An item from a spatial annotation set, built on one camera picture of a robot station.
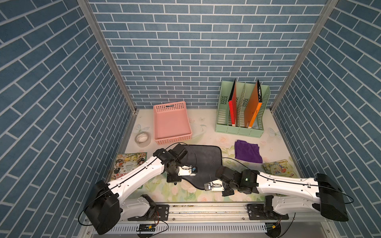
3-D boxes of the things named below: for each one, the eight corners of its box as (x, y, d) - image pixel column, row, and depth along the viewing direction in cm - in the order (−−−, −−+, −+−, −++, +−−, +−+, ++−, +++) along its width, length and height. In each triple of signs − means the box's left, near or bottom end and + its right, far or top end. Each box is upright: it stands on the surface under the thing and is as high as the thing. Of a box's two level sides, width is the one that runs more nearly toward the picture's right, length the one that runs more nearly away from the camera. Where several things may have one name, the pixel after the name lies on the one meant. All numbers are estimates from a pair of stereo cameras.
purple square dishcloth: (234, 159, 95) (234, 157, 93) (234, 141, 104) (235, 139, 102) (260, 163, 93) (262, 162, 91) (258, 145, 102) (260, 143, 100)
